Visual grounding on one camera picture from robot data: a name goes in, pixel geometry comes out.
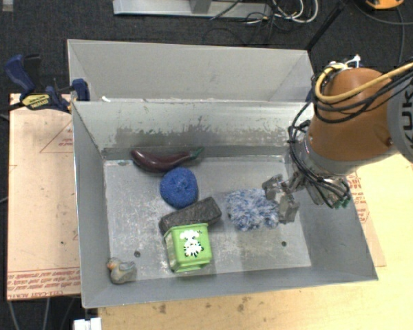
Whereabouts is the green box with animal print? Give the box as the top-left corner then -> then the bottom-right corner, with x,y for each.
162,222 -> 213,274

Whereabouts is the grey metal bin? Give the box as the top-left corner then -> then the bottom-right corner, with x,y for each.
67,38 -> 379,309

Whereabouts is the blue round scrubber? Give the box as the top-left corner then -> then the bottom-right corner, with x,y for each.
159,166 -> 200,210

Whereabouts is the blue and white fluffy cloth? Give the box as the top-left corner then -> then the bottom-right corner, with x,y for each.
224,188 -> 281,232

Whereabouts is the purple toy eggplant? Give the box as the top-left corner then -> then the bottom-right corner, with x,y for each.
130,146 -> 206,174

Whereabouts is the brown cardboard board, red print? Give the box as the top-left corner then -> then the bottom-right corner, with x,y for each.
6,93 -> 388,302

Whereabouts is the dark brown flat block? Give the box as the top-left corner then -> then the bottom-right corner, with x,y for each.
158,196 -> 224,235

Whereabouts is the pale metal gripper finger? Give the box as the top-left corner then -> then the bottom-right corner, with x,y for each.
277,191 -> 300,224
262,174 -> 284,201

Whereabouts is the grey toy duck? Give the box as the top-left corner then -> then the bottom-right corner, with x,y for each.
105,256 -> 138,285

